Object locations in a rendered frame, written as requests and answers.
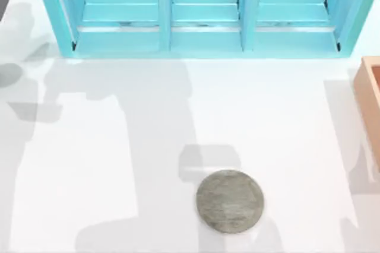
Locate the grey round stone coaster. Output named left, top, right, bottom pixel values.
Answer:
left=195, top=169, right=265, bottom=234

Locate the light blue rack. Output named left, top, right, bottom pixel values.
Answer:
left=31, top=0, right=379, bottom=61

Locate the salmon-coloured shallow box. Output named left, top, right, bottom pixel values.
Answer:
left=353, top=56, right=380, bottom=173

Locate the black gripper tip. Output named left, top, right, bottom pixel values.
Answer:
left=0, top=0, right=12, bottom=21

